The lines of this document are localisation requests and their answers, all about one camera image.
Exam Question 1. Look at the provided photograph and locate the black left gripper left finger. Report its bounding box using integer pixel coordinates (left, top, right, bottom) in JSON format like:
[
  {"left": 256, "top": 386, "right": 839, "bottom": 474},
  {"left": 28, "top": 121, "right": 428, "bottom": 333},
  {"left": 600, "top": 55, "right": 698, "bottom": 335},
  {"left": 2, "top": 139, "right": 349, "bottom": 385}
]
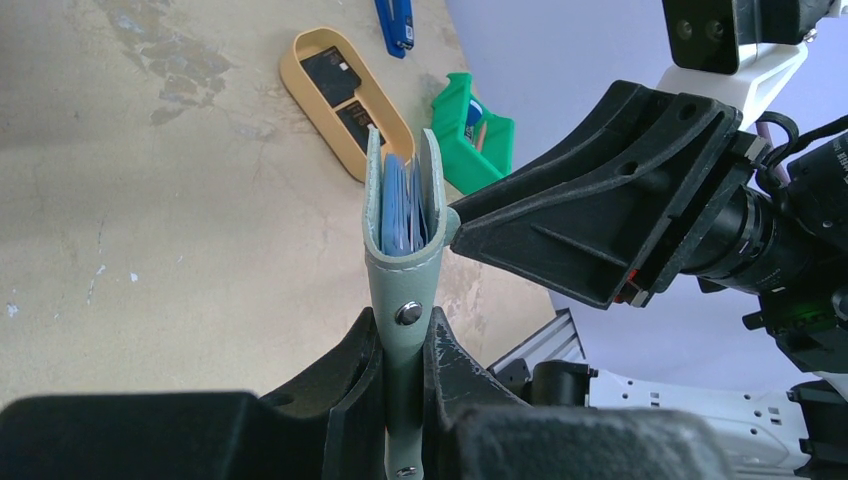
[{"left": 1, "top": 309, "right": 385, "bottom": 479}]

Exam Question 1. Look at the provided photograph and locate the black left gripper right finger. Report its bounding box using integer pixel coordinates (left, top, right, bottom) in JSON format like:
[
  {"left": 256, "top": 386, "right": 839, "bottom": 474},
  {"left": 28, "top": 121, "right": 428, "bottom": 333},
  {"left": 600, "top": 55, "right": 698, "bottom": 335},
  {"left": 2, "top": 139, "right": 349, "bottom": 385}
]
[{"left": 422, "top": 307, "right": 732, "bottom": 479}]

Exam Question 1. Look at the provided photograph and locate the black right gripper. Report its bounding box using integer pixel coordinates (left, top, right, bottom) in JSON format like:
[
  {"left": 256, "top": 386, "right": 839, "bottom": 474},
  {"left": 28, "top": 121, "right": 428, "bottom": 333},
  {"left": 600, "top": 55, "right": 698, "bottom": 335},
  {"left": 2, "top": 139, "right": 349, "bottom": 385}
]
[{"left": 450, "top": 80, "right": 847, "bottom": 374}]

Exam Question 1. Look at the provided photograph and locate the green card holder wallet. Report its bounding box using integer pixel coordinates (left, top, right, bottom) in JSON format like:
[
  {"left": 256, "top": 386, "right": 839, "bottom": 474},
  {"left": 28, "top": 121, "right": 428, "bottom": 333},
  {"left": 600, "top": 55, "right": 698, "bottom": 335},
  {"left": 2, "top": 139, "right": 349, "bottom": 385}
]
[{"left": 362, "top": 127, "right": 458, "bottom": 479}]

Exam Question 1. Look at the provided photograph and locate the black card stack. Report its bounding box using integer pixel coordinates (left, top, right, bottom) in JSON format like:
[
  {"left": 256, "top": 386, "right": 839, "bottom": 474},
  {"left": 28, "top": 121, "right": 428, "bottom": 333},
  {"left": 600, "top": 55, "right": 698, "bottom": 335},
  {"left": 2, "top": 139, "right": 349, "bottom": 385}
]
[{"left": 300, "top": 46, "right": 362, "bottom": 108}]

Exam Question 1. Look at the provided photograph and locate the green bin with pens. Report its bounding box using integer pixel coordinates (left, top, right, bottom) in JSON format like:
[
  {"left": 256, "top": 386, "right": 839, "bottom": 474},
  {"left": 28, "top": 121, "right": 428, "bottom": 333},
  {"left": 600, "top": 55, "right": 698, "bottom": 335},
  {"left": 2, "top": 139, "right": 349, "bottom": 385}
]
[{"left": 431, "top": 72, "right": 515, "bottom": 195}]

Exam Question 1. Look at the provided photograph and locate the blue stapler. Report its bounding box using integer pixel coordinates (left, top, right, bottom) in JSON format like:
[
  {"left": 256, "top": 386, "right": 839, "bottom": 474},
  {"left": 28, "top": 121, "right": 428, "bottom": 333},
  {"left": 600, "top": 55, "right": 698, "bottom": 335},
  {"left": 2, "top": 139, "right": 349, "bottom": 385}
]
[{"left": 374, "top": 0, "right": 415, "bottom": 59}]

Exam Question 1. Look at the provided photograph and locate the orange oval tray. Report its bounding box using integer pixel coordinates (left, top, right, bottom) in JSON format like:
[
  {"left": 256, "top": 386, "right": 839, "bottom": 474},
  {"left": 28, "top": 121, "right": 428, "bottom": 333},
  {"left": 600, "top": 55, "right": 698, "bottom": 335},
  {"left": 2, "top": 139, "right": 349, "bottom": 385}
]
[{"left": 278, "top": 27, "right": 416, "bottom": 182}]

